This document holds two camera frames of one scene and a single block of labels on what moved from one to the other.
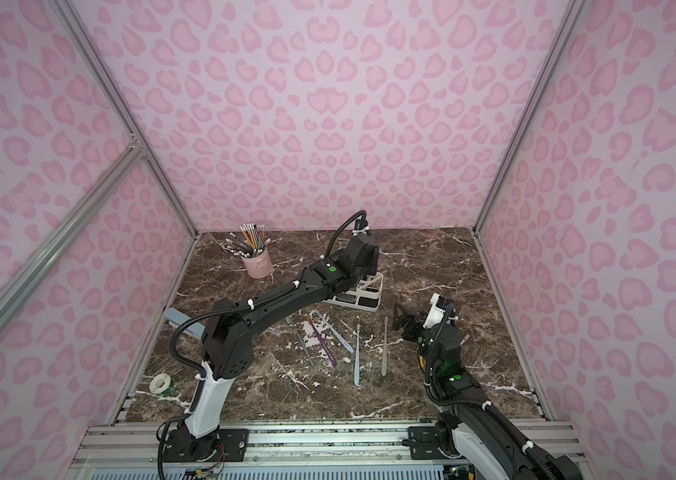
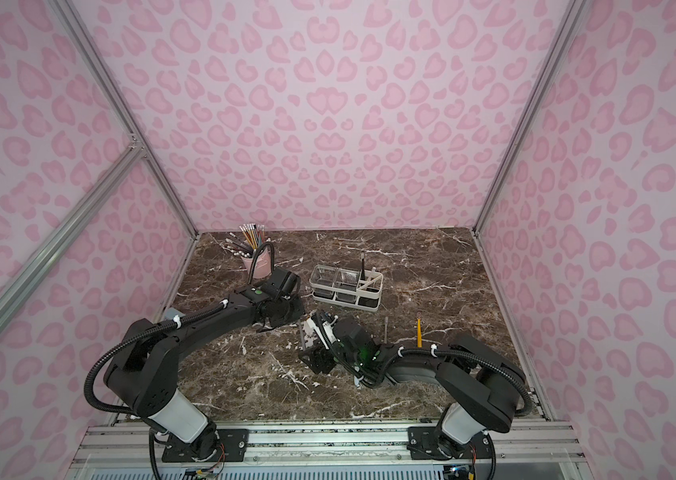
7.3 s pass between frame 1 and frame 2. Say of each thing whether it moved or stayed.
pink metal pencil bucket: stayed
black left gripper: moved
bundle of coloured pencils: stayed
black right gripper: moved
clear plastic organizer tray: stayed
